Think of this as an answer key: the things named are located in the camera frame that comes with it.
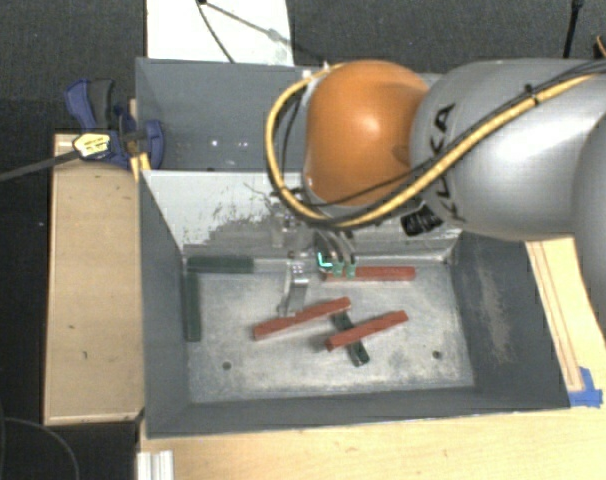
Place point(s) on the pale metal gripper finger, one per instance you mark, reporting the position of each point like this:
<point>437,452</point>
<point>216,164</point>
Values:
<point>284,293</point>
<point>299,295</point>

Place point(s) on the black cylinder on white bracket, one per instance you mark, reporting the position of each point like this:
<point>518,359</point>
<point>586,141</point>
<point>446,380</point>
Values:
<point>421,221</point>

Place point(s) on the red-brown flat block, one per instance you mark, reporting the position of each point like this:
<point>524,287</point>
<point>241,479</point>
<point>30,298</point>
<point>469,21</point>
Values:
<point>293,323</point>
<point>383,273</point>
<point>368,330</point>

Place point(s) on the grey metal bin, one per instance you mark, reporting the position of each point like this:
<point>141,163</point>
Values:
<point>303,373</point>

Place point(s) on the pale wood board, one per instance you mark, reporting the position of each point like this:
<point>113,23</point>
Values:
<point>95,293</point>

